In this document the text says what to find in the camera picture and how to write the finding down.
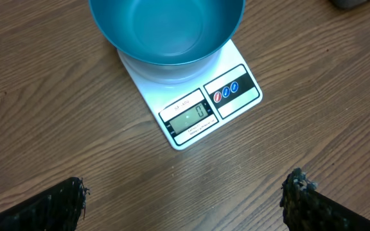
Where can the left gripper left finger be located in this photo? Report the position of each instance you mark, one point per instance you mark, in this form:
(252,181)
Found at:
(55,209)

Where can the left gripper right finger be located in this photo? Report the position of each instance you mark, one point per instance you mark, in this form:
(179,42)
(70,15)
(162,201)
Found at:
(304,209)

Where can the white digital kitchen scale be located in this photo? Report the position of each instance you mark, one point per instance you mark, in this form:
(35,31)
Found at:
(191,101)

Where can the clear plastic container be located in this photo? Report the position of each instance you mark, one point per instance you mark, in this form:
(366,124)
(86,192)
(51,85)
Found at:
(348,4)

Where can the blue plastic bowl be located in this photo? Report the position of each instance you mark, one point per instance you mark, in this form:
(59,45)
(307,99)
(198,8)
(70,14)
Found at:
(167,32)

